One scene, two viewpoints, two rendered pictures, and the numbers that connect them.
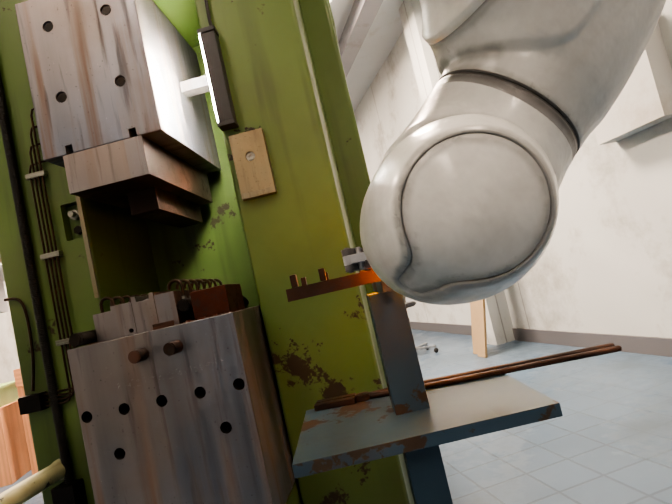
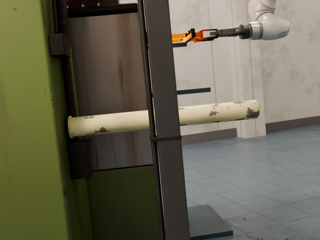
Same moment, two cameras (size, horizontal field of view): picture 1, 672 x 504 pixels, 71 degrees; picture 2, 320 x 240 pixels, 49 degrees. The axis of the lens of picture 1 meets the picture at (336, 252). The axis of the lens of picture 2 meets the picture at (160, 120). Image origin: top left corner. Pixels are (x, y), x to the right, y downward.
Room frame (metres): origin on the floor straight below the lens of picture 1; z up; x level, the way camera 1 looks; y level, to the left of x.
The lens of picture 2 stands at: (1.12, 1.64, 0.68)
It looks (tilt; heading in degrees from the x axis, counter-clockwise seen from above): 5 degrees down; 263
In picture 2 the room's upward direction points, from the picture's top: 5 degrees counter-clockwise
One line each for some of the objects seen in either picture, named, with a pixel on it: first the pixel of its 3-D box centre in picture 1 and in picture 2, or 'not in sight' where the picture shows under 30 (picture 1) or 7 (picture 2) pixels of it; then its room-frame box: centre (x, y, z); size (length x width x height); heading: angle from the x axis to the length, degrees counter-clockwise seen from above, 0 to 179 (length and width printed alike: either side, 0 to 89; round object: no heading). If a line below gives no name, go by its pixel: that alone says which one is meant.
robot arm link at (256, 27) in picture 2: not in sight; (253, 30); (0.40, -0.07, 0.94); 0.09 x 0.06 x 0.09; 90
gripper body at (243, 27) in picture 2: not in sight; (239, 32); (0.47, -0.07, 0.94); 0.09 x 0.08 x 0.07; 0
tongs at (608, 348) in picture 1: (460, 377); not in sight; (0.95, -0.19, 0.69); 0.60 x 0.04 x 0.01; 83
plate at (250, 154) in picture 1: (252, 164); not in sight; (1.18, 0.16, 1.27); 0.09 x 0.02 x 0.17; 86
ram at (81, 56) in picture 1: (146, 94); not in sight; (1.28, 0.42, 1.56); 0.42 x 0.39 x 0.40; 176
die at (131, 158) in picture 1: (149, 182); not in sight; (1.28, 0.47, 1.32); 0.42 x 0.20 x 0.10; 176
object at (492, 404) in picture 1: (411, 412); (169, 93); (0.85, -0.07, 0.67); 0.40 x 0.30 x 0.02; 91
